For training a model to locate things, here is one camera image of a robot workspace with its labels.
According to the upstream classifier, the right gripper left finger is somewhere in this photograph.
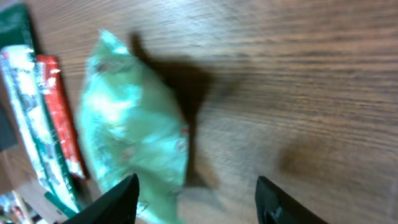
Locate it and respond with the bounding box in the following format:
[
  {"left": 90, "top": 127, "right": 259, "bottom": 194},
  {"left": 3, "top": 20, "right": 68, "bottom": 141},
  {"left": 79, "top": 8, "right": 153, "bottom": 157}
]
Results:
[{"left": 63, "top": 174, "right": 140, "bottom": 224}]

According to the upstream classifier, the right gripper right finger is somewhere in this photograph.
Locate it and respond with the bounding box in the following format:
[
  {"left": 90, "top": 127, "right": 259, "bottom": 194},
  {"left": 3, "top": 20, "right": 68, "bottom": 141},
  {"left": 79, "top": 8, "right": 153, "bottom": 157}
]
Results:
[{"left": 254, "top": 176, "right": 327, "bottom": 224}]

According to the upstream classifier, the green sponge package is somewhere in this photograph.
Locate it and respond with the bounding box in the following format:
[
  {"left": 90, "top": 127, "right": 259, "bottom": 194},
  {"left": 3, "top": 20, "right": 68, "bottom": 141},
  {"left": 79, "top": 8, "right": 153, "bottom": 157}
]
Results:
[{"left": 1, "top": 3, "right": 81, "bottom": 218}]

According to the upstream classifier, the teal snack packet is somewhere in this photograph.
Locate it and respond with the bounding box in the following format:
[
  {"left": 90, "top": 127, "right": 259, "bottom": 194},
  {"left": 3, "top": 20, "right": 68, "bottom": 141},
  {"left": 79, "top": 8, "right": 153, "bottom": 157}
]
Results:
[{"left": 76, "top": 30, "right": 189, "bottom": 223}]

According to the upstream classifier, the red stick packet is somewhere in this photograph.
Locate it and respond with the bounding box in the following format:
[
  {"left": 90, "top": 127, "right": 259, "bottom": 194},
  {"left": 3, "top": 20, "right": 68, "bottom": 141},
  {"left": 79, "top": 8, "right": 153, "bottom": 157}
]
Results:
[{"left": 37, "top": 55, "right": 88, "bottom": 179}]

